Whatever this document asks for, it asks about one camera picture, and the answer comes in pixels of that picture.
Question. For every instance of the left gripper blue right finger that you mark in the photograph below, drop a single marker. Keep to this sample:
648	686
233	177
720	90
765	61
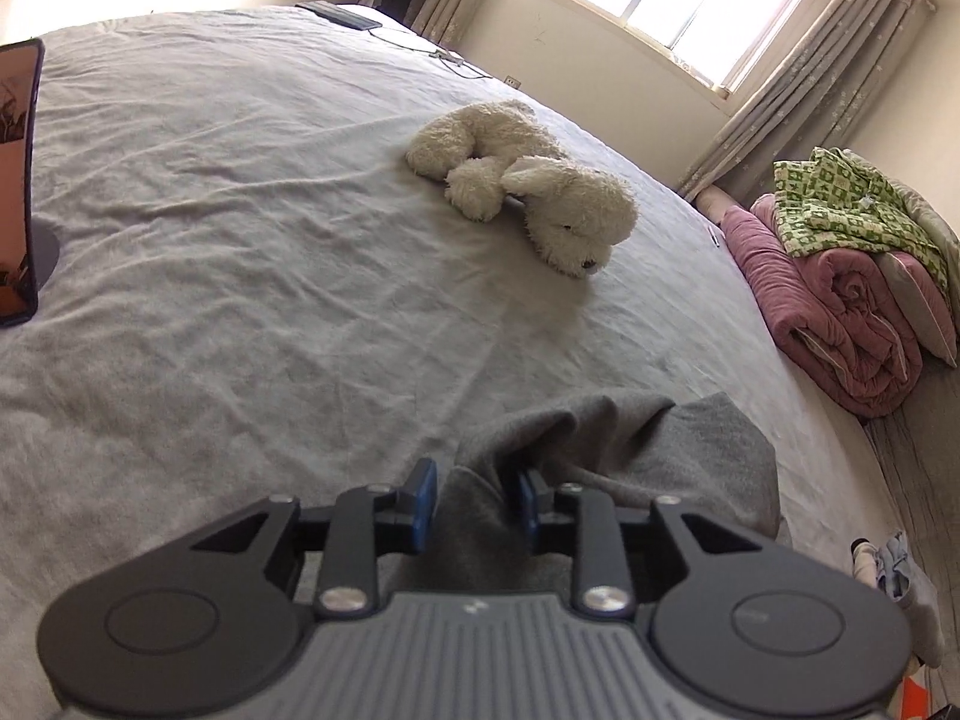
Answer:
581	524

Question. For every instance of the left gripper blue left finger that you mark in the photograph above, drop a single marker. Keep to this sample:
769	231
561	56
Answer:
363	525

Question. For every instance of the grey t-shirt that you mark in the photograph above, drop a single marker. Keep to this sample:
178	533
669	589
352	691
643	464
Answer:
632	445

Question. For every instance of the folded beige clothes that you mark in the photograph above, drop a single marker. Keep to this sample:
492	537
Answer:
929	643

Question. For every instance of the grey bed sheet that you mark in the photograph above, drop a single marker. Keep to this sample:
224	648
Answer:
256	295

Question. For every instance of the light blue small garment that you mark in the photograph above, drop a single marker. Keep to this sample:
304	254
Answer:
901	578

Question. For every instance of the folded pink quilt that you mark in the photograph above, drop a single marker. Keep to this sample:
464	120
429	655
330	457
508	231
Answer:
838	322

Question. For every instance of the white plush dog toy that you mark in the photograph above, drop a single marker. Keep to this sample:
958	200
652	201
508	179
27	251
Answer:
487	153

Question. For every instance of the green patterned blanket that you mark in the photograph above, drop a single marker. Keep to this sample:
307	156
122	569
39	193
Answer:
835	201

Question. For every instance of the grey window curtain right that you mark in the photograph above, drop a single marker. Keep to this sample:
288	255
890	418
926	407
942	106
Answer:
816	97

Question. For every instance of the dark tablet on bed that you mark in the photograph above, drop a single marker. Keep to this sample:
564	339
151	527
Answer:
340	16

